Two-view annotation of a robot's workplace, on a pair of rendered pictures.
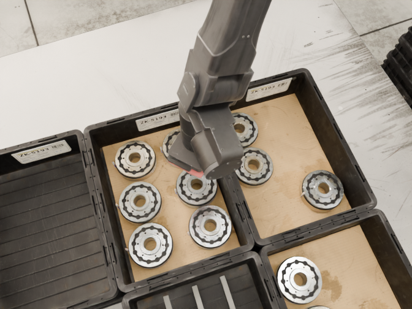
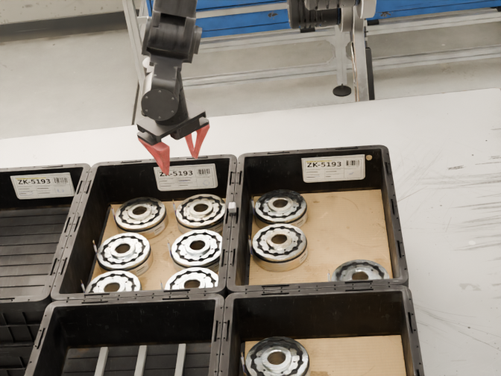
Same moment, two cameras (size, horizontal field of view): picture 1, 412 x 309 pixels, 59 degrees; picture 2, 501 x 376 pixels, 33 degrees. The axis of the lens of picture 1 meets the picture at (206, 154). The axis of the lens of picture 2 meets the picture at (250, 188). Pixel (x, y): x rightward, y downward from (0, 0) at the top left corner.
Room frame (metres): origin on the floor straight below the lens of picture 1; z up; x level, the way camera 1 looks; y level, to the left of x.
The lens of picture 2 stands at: (-0.74, -0.66, 1.90)
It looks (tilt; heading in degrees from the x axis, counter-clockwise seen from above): 37 degrees down; 28
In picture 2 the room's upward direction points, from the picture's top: 7 degrees counter-clockwise
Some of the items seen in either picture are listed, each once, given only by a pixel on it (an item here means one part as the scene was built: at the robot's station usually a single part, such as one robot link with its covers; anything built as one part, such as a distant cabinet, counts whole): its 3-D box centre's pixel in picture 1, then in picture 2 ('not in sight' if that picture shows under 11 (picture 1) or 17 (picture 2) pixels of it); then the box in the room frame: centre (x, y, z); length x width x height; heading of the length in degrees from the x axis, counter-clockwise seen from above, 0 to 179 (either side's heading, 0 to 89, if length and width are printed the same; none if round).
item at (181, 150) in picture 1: (198, 132); (168, 107); (0.27, 0.01, 1.18); 0.10 x 0.07 x 0.07; 155
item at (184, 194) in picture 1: (196, 184); (197, 248); (0.28, 0.02, 0.86); 0.10 x 0.10 x 0.01
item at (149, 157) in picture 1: (135, 158); (140, 213); (0.34, 0.18, 0.86); 0.10 x 0.10 x 0.01
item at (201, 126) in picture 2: not in sight; (184, 138); (0.28, 0.01, 1.11); 0.07 x 0.07 x 0.09; 65
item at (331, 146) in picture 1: (279, 157); (316, 237); (0.37, -0.19, 0.87); 0.40 x 0.30 x 0.11; 22
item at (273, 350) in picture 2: (300, 279); (276, 358); (0.07, -0.23, 0.86); 0.05 x 0.05 x 0.01
